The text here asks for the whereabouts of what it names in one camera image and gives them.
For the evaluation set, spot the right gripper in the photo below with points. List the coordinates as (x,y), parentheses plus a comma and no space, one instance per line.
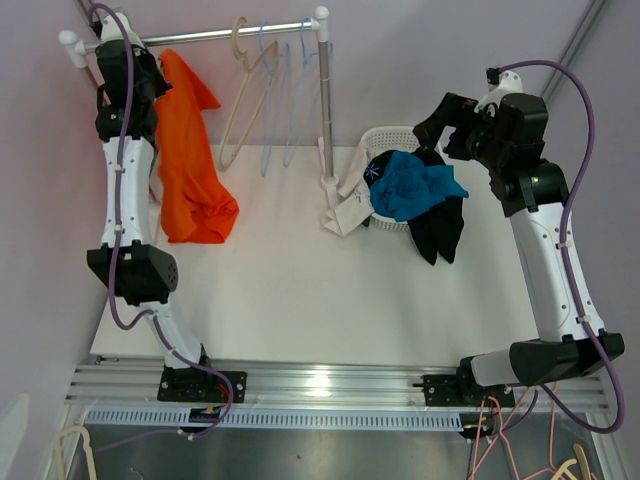
(458,112)

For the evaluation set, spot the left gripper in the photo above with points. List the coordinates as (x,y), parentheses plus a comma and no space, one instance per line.
(145,59)

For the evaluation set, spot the blue t shirt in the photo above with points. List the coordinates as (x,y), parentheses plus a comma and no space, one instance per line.
(402,187)

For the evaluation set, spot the green white t shirt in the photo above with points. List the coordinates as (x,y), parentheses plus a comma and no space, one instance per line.
(353,205)

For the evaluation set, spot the black t shirt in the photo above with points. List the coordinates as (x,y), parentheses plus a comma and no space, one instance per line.
(437,232)

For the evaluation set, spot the beige hanger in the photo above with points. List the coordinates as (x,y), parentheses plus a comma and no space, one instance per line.
(65,443)
(250,98)

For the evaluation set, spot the light blue wire hanger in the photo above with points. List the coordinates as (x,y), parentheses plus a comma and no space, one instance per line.
(304,101)
(276,63)

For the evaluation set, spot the orange t shirt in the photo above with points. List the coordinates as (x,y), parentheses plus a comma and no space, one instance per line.
(196,207)

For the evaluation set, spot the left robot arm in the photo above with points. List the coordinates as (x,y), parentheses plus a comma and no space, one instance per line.
(141,279)

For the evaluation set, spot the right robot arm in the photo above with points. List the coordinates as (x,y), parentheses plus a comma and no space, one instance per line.
(507,138)

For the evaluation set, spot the beige hanger on floor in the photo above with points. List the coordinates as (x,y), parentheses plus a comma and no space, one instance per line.
(65,443)

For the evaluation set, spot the white laundry basket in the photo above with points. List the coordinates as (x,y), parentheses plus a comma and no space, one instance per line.
(376,141)

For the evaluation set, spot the red pole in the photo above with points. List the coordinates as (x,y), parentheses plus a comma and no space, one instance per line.
(92,81)

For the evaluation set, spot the clothes rack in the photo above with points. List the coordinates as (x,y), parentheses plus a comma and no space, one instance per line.
(318,24)

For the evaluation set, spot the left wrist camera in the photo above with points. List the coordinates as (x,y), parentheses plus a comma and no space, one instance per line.
(112,27)

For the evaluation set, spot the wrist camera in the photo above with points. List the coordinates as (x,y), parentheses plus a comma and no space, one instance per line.
(112,27)
(501,83)

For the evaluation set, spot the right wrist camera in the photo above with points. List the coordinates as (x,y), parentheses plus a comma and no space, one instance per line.
(501,83)

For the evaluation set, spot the pink wire hanger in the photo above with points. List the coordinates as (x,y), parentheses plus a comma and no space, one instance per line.
(576,467)

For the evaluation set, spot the aluminium rail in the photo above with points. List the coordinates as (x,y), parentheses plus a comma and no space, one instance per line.
(135,381)

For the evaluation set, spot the white cable duct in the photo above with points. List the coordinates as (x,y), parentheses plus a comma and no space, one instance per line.
(415,420)

